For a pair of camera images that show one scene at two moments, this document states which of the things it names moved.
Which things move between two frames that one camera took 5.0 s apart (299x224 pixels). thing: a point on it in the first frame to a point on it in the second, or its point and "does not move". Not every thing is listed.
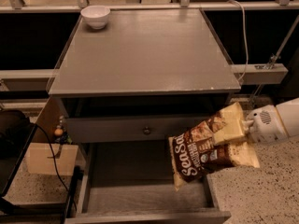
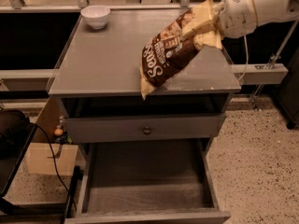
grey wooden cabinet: (125, 81) does not move
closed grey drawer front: (132, 129) does not move
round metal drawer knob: (147, 131) does not move
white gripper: (263, 125) to (237, 14)
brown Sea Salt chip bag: (194, 154) to (167, 47)
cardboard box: (41, 160) does not move
